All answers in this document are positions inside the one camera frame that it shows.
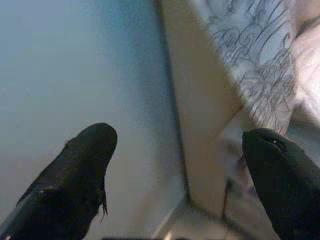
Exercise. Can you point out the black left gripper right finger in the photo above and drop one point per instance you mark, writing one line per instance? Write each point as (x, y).
(287, 190)

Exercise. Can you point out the white grey floral blanket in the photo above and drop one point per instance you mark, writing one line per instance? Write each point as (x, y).
(262, 62)

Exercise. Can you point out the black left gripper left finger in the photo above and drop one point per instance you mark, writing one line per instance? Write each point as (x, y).
(62, 195)

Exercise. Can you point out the beige bed frame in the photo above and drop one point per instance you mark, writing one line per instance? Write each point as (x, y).
(200, 100)

